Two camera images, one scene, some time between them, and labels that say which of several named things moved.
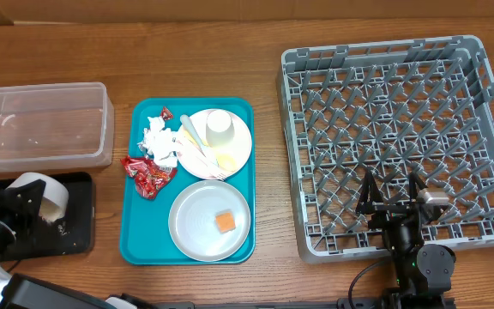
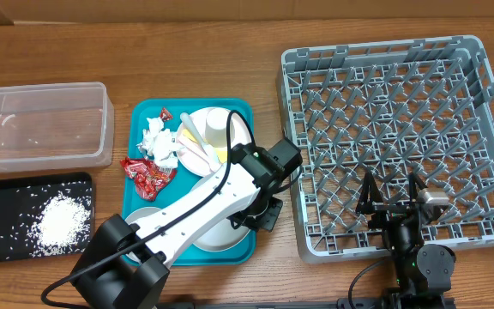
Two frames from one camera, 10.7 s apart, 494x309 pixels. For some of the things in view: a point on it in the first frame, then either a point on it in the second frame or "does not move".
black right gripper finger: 415,184 does not move
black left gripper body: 7,220 → 260,215
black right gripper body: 401,237 does not move
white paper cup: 219,128 does not move
